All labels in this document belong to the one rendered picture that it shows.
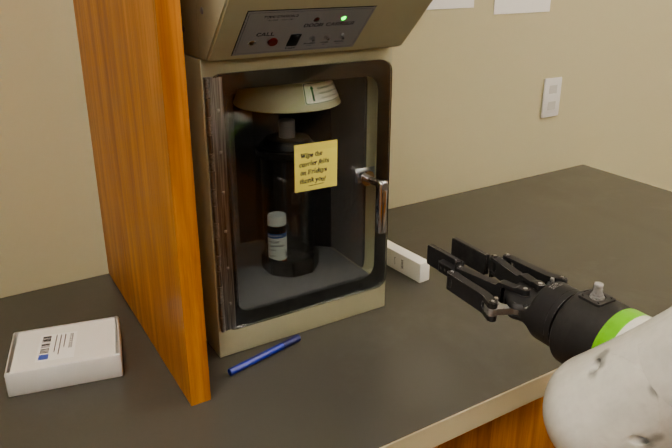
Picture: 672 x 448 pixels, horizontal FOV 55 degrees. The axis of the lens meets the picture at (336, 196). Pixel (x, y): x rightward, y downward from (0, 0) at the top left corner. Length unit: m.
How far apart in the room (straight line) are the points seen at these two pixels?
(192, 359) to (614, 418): 0.58
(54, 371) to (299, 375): 0.36
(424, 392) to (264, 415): 0.24
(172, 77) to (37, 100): 0.54
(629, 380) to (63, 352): 0.81
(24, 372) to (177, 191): 0.38
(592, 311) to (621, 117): 1.60
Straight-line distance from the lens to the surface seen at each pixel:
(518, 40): 1.88
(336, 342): 1.11
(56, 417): 1.03
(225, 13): 0.82
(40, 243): 1.39
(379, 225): 1.05
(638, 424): 0.57
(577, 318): 0.76
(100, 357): 1.06
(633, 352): 0.56
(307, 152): 1.00
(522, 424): 1.16
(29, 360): 1.09
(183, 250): 0.87
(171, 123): 0.82
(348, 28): 0.94
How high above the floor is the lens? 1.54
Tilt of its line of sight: 20 degrees down
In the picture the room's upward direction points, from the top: straight up
